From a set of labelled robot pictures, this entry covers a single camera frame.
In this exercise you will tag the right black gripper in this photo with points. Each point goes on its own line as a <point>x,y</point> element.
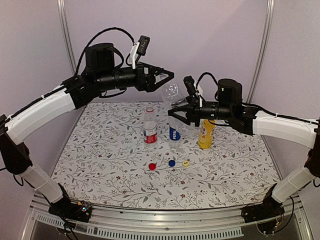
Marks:
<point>192,109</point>

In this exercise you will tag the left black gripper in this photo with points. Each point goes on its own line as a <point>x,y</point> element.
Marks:
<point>148,83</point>

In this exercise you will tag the clear plastic bottle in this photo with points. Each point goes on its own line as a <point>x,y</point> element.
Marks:
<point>170,92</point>

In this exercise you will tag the red-capped clear bottle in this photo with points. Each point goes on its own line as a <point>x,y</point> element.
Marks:
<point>150,126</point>

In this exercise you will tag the yellow juice bottle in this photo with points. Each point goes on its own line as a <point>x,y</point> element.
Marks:
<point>206,134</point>

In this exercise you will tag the pale yellow bottle cap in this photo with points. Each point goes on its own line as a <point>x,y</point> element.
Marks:
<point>186,163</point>

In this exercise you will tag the blue Pepsi bottle cap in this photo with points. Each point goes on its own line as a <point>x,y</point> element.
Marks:
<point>171,163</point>

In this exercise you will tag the red bottle cap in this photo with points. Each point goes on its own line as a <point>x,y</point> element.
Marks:
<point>152,166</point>

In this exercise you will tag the Pepsi bottle blue label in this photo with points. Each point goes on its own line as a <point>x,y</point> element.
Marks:
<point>178,132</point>

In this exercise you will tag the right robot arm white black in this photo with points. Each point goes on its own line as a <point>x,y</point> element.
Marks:
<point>250,119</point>

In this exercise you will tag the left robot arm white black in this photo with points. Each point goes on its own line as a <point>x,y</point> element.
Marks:
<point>100,75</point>

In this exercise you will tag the floral patterned table mat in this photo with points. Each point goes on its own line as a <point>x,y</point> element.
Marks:
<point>106,161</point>

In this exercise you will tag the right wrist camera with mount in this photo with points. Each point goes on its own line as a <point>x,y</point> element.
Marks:
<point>193,94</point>

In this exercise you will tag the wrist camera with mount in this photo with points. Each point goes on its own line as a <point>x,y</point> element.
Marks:
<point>138,49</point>
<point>193,94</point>

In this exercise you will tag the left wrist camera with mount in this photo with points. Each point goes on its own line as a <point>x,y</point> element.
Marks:
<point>138,49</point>

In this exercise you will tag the left aluminium corner post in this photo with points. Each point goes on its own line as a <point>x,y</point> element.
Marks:
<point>61,7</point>

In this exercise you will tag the aluminium corner post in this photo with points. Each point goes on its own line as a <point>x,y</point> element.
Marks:
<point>61,7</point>
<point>262,49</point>

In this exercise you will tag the right aluminium corner post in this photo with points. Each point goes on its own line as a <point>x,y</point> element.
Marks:
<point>262,49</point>

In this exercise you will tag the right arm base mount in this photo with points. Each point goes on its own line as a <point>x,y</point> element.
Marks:
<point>269,208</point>

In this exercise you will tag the aluminium front rail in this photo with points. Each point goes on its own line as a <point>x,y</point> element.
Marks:
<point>118,223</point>

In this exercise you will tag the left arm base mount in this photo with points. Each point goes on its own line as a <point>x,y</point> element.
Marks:
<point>66,209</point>

